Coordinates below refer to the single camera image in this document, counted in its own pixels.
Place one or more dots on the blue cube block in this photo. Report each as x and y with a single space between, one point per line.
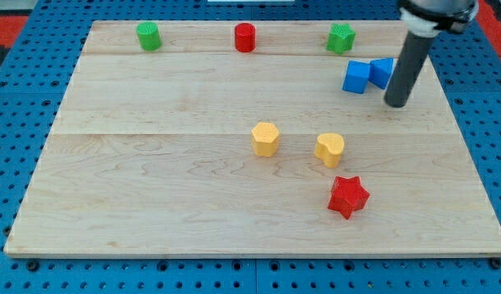
356 77

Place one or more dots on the yellow hexagon block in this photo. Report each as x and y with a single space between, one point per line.
265 139

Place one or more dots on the wooden board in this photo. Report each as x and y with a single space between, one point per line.
150 155

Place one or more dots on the red cylinder block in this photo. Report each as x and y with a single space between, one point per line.
245 37

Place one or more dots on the blue triangle block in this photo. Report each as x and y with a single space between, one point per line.
380 72

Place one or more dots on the red star block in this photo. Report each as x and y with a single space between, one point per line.
347 195

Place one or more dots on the yellow heart block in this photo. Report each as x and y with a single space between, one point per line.
328 148

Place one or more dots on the green star block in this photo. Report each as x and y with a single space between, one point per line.
341 38

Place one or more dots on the green cylinder block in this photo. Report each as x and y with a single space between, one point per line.
148 36

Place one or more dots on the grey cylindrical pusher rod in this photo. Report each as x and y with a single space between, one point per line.
408 67

